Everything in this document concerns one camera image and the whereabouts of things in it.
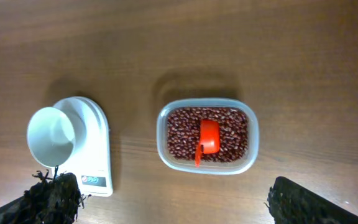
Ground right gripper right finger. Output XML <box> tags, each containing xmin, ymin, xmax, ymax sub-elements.
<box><xmin>265</xmin><ymin>176</ymin><xmax>358</xmax><ymax>224</ymax></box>

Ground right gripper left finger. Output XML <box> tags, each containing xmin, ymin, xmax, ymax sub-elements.
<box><xmin>0</xmin><ymin>170</ymin><xmax>89</xmax><ymax>224</ymax></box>

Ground orange plastic measuring scoop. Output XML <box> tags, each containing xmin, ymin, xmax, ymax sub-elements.
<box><xmin>195</xmin><ymin>119</ymin><xmax>220</xmax><ymax>167</ymax></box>

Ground white digital kitchen scale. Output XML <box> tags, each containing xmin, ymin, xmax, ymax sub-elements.
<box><xmin>54</xmin><ymin>96</ymin><xmax>113</xmax><ymax>197</ymax></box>

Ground white round bowl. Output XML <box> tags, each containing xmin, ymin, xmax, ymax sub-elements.
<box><xmin>27</xmin><ymin>98</ymin><xmax>87</xmax><ymax>167</ymax></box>

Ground clear plastic food container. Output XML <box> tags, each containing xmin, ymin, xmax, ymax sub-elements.
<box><xmin>157</xmin><ymin>98</ymin><xmax>259</xmax><ymax>175</ymax></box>

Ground red adzuki beans in container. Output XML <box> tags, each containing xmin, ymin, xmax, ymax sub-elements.
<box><xmin>167</xmin><ymin>107</ymin><xmax>249</xmax><ymax>163</ymax></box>

